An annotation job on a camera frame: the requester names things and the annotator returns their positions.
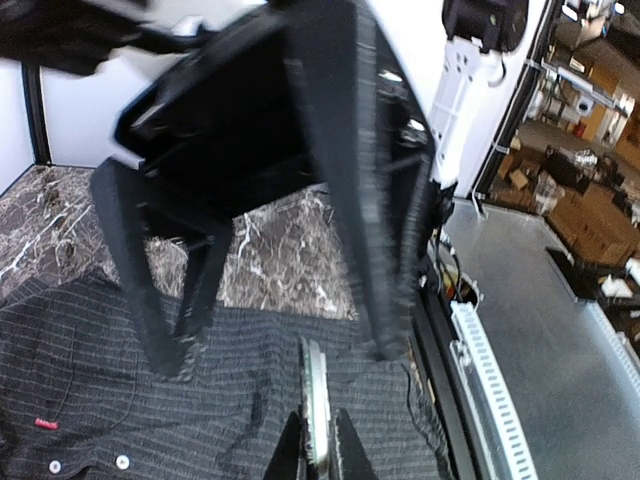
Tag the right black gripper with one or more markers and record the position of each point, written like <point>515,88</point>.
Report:
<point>287,95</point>

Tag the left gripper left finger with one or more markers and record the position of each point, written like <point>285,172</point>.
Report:
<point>287,461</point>

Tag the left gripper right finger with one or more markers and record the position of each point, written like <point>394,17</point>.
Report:
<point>348,457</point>

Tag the black pinstriped shirt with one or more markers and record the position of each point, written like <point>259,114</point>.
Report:
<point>79,401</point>

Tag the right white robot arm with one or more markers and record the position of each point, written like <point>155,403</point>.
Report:
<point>170,247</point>

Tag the left black frame post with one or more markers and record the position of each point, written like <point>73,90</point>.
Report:
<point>35,111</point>

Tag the black front rail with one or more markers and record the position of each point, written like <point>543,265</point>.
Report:
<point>431,335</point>

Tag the white slotted cable duct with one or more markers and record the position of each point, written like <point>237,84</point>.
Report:
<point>503,443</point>

